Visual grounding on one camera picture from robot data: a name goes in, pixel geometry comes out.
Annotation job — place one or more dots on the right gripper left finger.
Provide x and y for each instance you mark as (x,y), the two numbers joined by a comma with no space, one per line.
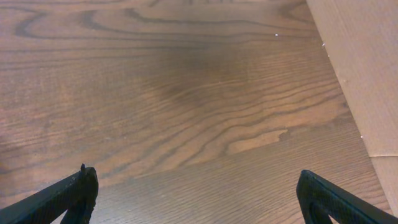
(74,197)

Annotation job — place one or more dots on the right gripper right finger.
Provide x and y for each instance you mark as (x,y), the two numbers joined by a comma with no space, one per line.
(322,202)

